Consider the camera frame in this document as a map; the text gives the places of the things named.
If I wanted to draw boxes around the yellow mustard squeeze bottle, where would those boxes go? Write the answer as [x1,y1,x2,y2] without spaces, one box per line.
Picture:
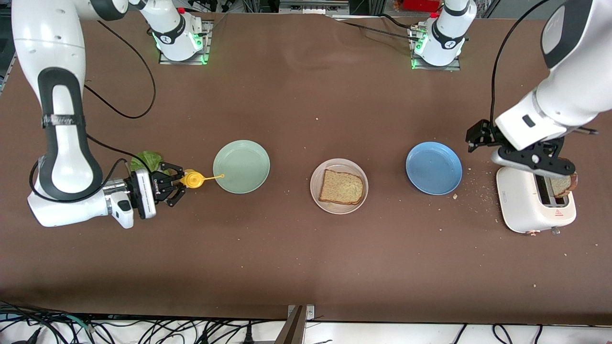
[180,169,225,190]

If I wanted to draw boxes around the green lettuce leaf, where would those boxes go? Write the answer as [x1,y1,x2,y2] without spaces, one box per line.
[129,151,164,173]

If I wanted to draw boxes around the brown bread slice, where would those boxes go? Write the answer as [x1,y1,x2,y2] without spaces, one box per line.
[318,169,365,206]
[550,172,578,198]

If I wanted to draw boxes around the blue plate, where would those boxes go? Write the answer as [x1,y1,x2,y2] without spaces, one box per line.
[405,141,463,195]

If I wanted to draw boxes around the mint green plate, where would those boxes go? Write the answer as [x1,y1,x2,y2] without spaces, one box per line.
[213,140,271,194]

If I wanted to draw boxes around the beige plate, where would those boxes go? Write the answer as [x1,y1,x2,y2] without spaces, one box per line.
[310,158,369,215]

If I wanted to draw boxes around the white toaster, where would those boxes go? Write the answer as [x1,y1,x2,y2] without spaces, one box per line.
[496,165,577,236]

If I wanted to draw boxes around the red box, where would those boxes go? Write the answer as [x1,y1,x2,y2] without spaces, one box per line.
[394,0,443,12]

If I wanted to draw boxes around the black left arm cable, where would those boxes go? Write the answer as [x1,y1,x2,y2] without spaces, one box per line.
[490,0,599,135]

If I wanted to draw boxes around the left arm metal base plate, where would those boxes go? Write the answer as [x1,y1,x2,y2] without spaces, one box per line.
[410,24,462,71]

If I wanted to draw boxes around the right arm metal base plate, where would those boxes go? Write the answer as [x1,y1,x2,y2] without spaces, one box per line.
[159,19,211,65]

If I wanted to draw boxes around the black base cable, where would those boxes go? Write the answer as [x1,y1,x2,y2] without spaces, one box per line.
[330,14,424,41]

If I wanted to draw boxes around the black cables behind table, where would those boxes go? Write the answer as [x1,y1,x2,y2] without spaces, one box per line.
[184,0,278,15]

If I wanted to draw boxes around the grey metal camera post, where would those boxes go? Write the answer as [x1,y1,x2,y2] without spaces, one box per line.
[275,304,316,344]

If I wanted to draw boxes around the tangled black floor cables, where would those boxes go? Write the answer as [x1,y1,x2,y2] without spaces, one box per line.
[0,300,287,344]

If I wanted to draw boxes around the black floor cable loops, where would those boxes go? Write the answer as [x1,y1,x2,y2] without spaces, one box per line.
[454,324,546,344]

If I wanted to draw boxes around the aluminium table edge rail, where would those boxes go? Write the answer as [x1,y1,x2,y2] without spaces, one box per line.
[0,52,18,96]

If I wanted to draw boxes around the aluminium frame piece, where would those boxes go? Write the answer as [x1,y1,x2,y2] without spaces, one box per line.
[279,0,350,15]

